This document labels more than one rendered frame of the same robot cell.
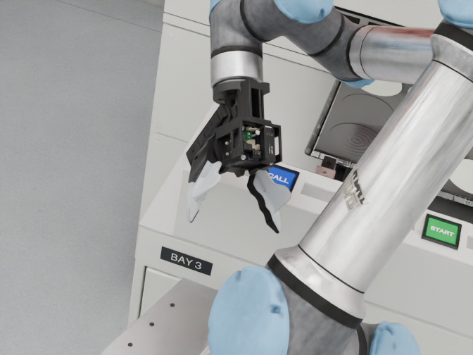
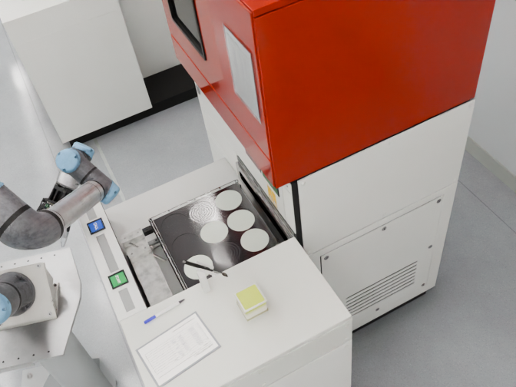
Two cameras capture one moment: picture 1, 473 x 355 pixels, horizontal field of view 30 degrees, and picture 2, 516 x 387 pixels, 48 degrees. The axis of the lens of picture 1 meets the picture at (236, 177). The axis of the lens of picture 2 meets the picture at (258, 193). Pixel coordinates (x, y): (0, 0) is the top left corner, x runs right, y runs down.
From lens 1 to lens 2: 1.90 m
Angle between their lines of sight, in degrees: 43
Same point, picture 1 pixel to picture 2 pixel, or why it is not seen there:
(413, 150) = not seen: outside the picture
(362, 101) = (206, 206)
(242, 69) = (60, 179)
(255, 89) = (57, 189)
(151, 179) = not seen: hidden behind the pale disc
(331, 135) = (168, 217)
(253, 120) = (48, 200)
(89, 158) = not seen: hidden behind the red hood
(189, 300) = (61, 256)
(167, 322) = (45, 259)
